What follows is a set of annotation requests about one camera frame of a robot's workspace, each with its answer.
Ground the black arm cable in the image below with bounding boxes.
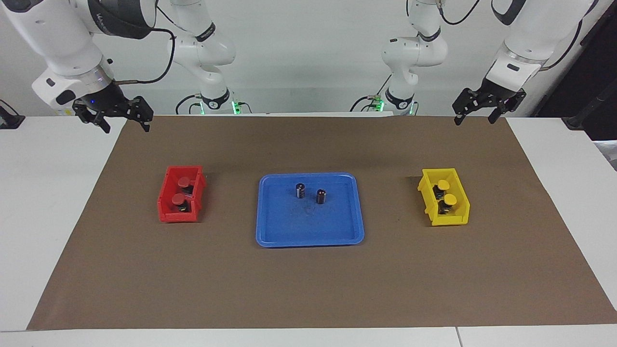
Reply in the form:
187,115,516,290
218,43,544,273
113,0,176,86
436,0,601,72

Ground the brown paper mat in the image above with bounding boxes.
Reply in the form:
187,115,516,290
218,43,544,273
27,116,617,331

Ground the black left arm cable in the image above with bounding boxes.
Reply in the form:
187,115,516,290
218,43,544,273
436,0,601,72

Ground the black table clamp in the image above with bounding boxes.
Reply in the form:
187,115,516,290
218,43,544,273
0,99,26,130

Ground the grey plastic cover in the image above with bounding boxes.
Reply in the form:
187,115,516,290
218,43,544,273
594,140,617,170

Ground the blue plastic tray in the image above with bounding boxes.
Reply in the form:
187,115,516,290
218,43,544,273
255,172,365,248

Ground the black base cable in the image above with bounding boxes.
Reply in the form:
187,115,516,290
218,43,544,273
349,75,392,112
175,94,201,115

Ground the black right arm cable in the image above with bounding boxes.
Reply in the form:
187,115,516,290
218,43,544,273
113,0,176,86

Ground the black stand pole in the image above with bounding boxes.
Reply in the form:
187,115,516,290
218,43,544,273
563,80,617,131

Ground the yellow plastic bin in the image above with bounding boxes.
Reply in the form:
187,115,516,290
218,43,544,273
417,168,470,227

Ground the red plastic bin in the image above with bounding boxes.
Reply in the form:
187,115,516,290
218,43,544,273
157,165,208,223

